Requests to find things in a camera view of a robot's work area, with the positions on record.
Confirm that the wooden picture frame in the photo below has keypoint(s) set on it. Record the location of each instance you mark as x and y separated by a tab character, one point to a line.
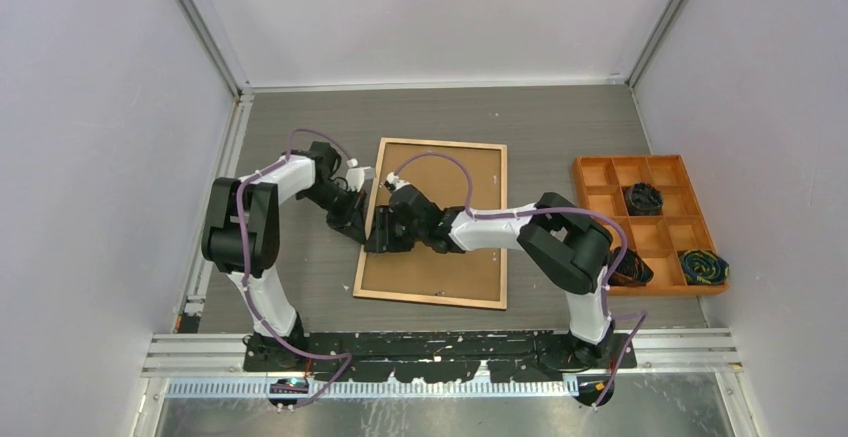
430	222

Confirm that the aluminium front rail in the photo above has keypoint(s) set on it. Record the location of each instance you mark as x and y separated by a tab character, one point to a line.
211	366

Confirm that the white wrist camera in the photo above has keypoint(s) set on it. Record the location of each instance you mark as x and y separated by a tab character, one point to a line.
393	182
357	175

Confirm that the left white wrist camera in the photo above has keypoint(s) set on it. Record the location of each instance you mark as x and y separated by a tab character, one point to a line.
357	175

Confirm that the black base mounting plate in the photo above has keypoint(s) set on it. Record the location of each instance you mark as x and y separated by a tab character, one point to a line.
434	357

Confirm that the brown backing board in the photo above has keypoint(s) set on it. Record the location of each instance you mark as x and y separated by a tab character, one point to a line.
434	222

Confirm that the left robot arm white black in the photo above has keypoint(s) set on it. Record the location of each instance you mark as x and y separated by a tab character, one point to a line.
241	238

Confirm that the blue yellow rolled tie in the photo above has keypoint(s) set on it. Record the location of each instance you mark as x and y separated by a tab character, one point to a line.
703	267

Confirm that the black rolled tie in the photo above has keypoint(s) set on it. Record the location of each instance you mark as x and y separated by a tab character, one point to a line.
643	199

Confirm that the orange compartment tray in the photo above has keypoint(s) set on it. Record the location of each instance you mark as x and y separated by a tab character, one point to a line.
601	182

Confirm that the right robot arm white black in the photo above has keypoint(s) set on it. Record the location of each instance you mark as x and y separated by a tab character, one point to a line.
565	242

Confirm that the dark red rolled tie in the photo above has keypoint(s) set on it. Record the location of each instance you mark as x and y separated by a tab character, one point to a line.
632	271

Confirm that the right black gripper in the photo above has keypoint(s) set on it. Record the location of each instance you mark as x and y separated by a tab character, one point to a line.
382	239

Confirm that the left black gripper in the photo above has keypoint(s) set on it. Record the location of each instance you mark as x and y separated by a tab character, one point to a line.
352	221

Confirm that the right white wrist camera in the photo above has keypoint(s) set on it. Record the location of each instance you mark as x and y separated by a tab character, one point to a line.
393	182

